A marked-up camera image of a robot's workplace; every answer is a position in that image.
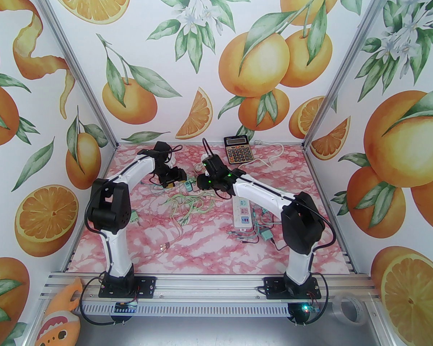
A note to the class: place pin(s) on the black gold desk calculator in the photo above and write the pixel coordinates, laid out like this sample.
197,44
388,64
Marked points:
238,153

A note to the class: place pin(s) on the black controller with led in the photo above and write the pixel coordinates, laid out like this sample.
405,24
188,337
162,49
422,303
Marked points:
303,310

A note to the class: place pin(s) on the small circuit board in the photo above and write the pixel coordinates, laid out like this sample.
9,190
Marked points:
126,306

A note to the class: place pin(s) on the green plug adapter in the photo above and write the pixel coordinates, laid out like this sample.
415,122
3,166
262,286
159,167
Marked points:
189,186
134,217
266,234

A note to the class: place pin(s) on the aluminium slotted rail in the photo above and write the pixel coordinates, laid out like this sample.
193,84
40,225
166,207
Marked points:
209,283

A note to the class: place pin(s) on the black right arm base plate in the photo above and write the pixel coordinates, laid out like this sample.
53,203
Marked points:
274,287

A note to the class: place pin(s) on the clear tape roll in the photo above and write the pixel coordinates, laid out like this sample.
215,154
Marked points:
335,308

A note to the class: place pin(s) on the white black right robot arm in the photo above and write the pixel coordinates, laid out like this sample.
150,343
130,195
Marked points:
259,193

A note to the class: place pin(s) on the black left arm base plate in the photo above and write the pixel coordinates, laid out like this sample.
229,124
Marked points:
144,286

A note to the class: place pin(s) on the orange fish plush toy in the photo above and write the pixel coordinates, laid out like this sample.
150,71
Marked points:
57,323

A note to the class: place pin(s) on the white power strip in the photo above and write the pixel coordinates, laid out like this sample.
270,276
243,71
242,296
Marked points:
242,213

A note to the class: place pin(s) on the aluminium frame post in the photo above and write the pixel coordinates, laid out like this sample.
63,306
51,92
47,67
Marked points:
345,67
77,67

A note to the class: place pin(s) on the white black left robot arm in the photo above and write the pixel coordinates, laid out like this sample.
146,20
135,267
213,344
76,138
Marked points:
119,251

